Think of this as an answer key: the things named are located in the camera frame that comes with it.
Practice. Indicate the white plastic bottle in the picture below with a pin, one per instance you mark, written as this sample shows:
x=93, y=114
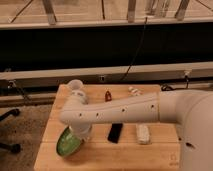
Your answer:
x=134, y=91

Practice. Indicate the red chili pepper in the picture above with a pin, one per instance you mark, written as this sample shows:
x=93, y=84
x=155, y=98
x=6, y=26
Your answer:
x=108, y=96

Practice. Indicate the white rectangular sponge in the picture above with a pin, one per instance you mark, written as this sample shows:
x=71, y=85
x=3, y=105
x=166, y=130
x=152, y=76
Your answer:
x=143, y=135

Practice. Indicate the green ceramic bowl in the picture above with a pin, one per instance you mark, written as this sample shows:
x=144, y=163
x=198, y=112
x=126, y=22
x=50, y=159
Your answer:
x=67, y=143

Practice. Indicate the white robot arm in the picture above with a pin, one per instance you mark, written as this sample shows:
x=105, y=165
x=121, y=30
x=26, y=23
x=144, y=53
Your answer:
x=191, y=109

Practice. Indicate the black smartphone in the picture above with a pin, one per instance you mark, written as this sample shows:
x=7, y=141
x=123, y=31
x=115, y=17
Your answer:
x=115, y=132

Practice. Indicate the clear plastic cup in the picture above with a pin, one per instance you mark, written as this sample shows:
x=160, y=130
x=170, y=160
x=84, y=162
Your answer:
x=75, y=84

